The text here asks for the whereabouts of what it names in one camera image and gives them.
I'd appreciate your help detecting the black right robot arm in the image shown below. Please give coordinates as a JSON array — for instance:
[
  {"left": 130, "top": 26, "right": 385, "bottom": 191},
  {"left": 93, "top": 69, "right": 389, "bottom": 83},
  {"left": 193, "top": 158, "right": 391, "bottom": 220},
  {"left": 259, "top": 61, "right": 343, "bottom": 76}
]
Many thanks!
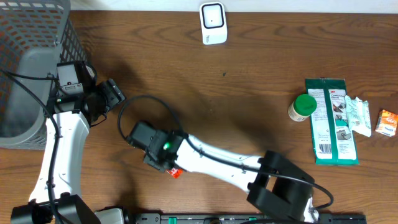
[{"left": 140, "top": 129, "right": 319, "bottom": 223}]

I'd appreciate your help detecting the orange snack packet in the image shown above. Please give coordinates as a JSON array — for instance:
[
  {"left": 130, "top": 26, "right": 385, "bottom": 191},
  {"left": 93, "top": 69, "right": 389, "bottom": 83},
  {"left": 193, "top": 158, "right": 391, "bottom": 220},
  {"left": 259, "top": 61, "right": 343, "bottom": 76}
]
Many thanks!
[{"left": 375, "top": 110, "right": 397, "bottom": 137}]

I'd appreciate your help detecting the green-lid jar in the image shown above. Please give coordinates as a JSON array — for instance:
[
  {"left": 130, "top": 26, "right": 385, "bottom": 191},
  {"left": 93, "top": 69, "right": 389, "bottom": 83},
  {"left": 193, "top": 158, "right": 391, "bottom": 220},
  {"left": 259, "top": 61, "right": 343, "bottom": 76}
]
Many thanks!
[{"left": 288, "top": 94, "right": 317, "bottom": 122}]

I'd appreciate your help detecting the white barcode scanner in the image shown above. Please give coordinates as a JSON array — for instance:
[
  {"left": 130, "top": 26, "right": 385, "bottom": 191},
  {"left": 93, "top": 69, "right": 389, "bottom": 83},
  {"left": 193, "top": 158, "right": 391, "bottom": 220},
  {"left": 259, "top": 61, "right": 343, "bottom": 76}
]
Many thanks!
[{"left": 199, "top": 2, "right": 228, "bottom": 45}]

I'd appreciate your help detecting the red stick sachet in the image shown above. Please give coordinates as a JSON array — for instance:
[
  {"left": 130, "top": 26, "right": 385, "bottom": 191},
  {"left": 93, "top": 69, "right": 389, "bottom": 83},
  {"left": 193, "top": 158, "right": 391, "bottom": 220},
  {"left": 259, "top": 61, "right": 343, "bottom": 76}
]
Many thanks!
[{"left": 167, "top": 168, "right": 183, "bottom": 179}]

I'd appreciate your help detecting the grey plastic mesh basket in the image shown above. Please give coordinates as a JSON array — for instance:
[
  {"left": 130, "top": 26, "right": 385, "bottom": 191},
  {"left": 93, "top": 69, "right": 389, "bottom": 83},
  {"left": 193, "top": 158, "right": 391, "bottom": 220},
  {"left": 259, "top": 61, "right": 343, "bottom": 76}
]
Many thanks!
[{"left": 1, "top": 0, "right": 87, "bottom": 150}]

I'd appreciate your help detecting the green 3M package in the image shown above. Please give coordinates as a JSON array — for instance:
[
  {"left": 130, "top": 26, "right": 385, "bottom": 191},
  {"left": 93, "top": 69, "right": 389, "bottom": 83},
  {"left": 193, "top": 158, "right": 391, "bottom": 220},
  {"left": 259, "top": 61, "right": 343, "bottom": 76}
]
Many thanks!
[{"left": 305, "top": 78, "right": 359, "bottom": 166}]

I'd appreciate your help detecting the light green crinkled pouch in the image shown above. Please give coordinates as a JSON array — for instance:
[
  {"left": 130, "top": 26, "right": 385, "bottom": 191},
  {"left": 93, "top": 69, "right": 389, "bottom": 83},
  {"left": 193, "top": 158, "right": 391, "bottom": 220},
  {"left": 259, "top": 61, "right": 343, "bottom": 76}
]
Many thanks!
[{"left": 345, "top": 95, "right": 372, "bottom": 137}]

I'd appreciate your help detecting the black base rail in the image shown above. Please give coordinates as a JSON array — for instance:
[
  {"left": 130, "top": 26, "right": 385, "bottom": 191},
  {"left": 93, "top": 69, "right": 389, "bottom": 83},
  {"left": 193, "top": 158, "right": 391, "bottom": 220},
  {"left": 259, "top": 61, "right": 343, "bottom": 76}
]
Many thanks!
[{"left": 93, "top": 212, "right": 368, "bottom": 224}]

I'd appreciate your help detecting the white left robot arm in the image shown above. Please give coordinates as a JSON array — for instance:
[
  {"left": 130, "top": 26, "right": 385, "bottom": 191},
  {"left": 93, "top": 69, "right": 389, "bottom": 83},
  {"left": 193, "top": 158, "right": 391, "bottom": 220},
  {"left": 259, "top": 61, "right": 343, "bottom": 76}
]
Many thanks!
[{"left": 11, "top": 111, "right": 131, "bottom": 223}]

